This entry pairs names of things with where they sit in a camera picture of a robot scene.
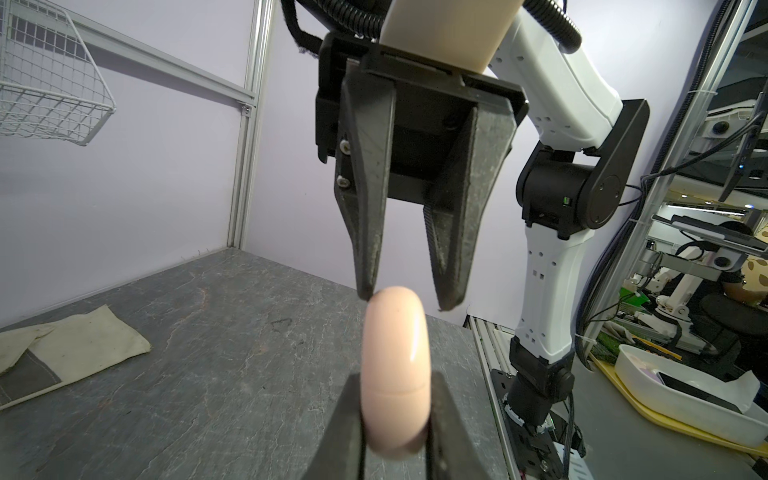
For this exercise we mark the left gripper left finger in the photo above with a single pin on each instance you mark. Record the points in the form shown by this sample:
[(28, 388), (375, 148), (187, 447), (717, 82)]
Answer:
[(342, 449)]

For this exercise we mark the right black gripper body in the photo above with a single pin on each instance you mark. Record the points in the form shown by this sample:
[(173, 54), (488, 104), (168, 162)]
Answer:
[(432, 102)]

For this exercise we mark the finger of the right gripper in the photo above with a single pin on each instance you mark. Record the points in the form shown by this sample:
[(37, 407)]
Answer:
[(366, 123), (456, 201)]

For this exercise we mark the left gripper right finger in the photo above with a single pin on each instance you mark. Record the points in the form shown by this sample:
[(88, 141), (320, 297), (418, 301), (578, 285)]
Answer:
[(449, 453)]

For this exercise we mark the pink earbud charging case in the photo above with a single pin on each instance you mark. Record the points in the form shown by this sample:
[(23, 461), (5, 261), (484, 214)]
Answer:
[(395, 377)]

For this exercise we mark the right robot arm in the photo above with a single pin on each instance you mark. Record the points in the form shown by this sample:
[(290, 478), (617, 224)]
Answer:
[(570, 186)]

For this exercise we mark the white plastic tray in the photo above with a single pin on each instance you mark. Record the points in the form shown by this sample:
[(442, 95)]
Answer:
[(725, 409)]

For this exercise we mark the yellow tray under bin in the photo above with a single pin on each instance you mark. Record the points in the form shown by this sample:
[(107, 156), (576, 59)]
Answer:
[(671, 424)]

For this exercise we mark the beige gardening glove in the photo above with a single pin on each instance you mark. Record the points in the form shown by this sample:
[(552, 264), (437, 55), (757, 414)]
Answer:
[(39, 359)]

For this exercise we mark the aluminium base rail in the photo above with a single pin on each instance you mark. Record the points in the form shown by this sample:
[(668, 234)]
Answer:
[(555, 449)]

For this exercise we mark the long white wire basket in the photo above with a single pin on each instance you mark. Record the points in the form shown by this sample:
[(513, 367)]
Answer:
[(51, 88)]

